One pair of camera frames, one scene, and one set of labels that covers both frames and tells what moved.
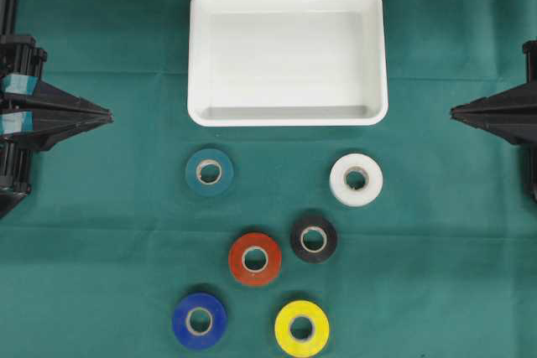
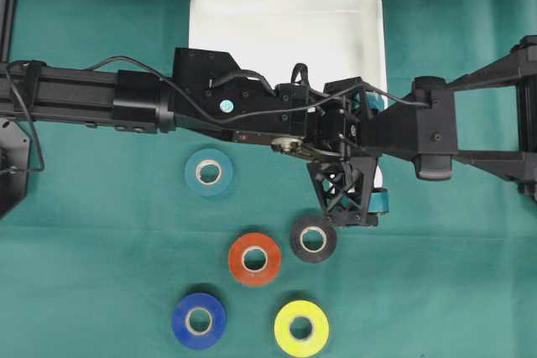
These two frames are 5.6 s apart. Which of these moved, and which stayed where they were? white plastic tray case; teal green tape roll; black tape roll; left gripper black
Moved: left gripper black
Stayed: white plastic tray case; black tape roll; teal green tape roll
